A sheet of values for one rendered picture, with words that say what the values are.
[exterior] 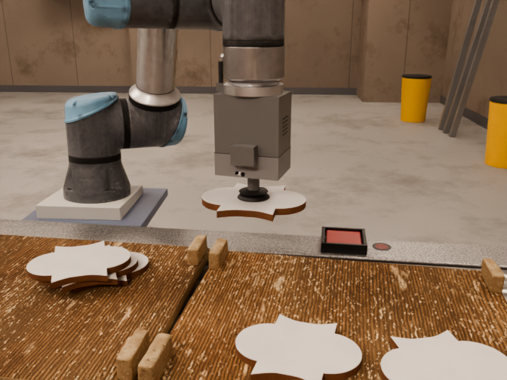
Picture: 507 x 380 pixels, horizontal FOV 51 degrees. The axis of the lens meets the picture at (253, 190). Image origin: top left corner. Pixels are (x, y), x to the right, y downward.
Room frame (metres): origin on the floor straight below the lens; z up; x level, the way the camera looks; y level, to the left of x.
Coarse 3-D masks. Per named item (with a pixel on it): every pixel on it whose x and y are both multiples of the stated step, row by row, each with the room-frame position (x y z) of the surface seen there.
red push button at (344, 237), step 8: (328, 232) 0.87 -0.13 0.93; (336, 232) 0.87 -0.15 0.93; (344, 232) 0.87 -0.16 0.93; (352, 232) 0.87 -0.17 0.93; (360, 232) 0.87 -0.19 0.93; (328, 240) 0.83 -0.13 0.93; (336, 240) 0.83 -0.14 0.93; (344, 240) 0.83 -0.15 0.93; (352, 240) 0.83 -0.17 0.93; (360, 240) 0.83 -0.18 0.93
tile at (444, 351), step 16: (448, 336) 0.52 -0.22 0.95; (400, 352) 0.49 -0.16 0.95; (416, 352) 0.49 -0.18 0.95; (432, 352) 0.49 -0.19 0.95; (448, 352) 0.49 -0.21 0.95; (464, 352) 0.49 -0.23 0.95; (480, 352) 0.49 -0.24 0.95; (496, 352) 0.49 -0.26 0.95; (384, 368) 0.46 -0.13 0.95; (400, 368) 0.46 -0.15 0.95; (416, 368) 0.46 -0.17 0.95; (432, 368) 0.46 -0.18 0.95; (448, 368) 0.46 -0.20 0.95; (464, 368) 0.46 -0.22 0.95; (480, 368) 0.46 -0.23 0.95; (496, 368) 0.46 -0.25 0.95
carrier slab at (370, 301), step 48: (240, 288) 0.65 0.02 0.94; (288, 288) 0.65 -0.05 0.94; (336, 288) 0.65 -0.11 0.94; (384, 288) 0.65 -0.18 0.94; (432, 288) 0.65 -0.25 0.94; (480, 288) 0.65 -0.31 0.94; (192, 336) 0.54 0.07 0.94; (384, 336) 0.54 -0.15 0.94; (432, 336) 0.54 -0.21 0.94; (480, 336) 0.54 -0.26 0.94
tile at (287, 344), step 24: (240, 336) 0.52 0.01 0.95; (264, 336) 0.52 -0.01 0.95; (288, 336) 0.52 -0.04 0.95; (312, 336) 0.52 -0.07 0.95; (336, 336) 0.52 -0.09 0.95; (264, 360) 0.48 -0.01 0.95; (288, 360) 0.48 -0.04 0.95; (312, 360) 0.48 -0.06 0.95; (336, 360) 0.48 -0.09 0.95; (360, 360) 0.48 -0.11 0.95
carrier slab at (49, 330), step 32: (0, 256) 0.75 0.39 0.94; (32, 256) 0.75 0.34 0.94; (160, 256) 0.75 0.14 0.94; (0, 288) 0.65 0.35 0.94; (32, 288) 0.65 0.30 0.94; (96, 288) 0.65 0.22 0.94; (128, 288) 0.65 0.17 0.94; (160, 288) 0.65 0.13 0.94; (0, 320) 0.57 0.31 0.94; (32, 320) 0.57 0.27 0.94; (64, 320) 0.57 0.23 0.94; (96, 320) 0.57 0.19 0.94; (128, 320) 0.57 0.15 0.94; (160, 320) 0.57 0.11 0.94; (0, 352) 0.51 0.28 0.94; (32, 352) 0.51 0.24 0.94; (64, 352) 0.51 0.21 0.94; (96, 352) 0.51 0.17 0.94
